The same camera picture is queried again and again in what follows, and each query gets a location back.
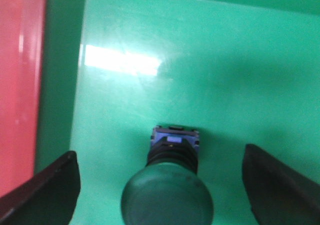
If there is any green mushroom push button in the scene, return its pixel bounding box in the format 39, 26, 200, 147
120, 125, 214, 225

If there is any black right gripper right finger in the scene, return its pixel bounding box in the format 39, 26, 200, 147
242, 144, 320, 225

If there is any red plastic tray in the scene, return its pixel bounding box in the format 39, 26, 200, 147
0, 0, 47, 195

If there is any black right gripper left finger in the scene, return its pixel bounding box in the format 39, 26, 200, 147
0, 150, 81, 225

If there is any green plastic tray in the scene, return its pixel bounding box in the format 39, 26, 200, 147
36, 0, 320, 225

